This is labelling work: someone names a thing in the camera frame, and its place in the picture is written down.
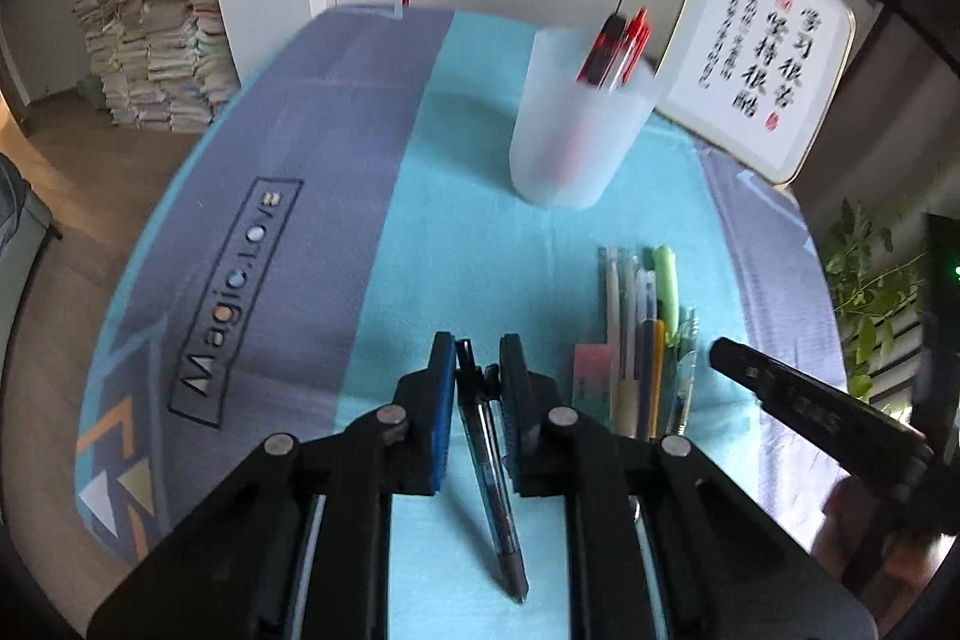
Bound translucent plastic cup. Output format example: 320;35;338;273
510;28;661;210

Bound grey sofa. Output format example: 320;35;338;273
0;152;62;386

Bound clear green pen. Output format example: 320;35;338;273
667;305;700;438

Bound pink green eraser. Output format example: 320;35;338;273
572;344;613;425

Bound framed calligraphy board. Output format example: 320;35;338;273
658;0;857;187

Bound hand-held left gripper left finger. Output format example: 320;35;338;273
86;332;457;640

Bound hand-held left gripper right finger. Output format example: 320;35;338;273
499;333;878;640

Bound blue printed tablecloth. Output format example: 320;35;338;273
75;4;852;640

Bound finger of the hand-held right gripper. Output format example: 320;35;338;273
709;338;935;498

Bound white pen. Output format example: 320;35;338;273
609;248;640;438

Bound black pen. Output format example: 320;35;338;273
454;338;530;605

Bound green potted plant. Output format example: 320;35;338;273
817;197;927;402

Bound yellow pen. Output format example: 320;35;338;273
648;319;668;440

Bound green highlighter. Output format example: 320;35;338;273
651;245;680;327

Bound clear grey pen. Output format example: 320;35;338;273
598;246;619;356

